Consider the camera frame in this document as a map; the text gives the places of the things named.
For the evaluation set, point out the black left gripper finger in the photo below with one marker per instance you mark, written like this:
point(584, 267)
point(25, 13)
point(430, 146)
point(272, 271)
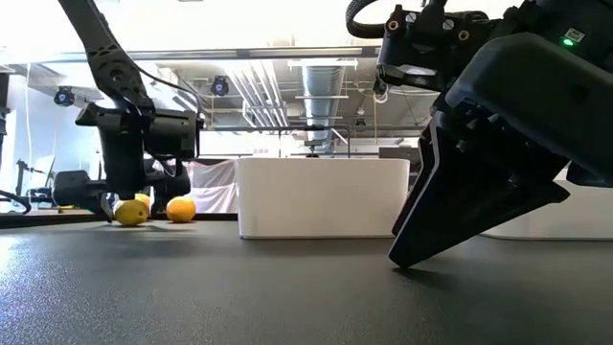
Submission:
point(122, 172)

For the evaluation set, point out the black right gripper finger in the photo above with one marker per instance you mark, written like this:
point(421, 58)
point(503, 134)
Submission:
point(469, 201)
point(415, 191)

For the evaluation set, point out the yellow lemon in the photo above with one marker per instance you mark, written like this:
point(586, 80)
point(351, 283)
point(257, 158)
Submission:
point(130, 213)
point(143, 197)
point(181, 209)

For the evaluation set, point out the white rectangular basket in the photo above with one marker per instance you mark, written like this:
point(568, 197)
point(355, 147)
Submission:
point(321, 196)
point(574, 215)

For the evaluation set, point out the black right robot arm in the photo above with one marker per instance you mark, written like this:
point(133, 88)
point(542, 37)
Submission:
point(574, 14)

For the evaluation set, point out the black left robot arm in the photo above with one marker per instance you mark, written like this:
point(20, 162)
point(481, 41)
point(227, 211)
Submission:
point(110, 57)

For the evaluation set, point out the black equipment box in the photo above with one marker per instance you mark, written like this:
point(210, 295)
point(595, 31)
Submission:
point(76, 189)

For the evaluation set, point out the black round ceiling device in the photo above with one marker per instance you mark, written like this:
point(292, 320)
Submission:
point(63, 97)
point(220, 86)

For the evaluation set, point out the white cloth cover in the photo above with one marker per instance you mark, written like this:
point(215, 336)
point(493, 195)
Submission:
point(211, 184)

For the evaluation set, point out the black table mat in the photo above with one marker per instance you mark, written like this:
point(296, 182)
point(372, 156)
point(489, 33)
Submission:
point(239, 297)

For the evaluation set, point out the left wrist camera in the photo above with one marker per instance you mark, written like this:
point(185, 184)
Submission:
point(172, 134)

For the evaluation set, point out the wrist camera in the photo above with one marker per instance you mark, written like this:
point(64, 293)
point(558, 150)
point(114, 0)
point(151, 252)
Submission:
point(431, 43)
point(172, 134)

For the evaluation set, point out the black metal table frame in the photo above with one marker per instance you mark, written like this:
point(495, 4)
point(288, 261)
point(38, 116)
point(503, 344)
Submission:
point(48, 220)

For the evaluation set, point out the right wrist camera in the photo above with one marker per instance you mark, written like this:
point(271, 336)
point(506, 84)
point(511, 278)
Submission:
point(431, 43)

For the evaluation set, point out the silver ventilation duct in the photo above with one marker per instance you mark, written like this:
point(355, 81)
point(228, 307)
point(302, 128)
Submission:
point(323, 91)

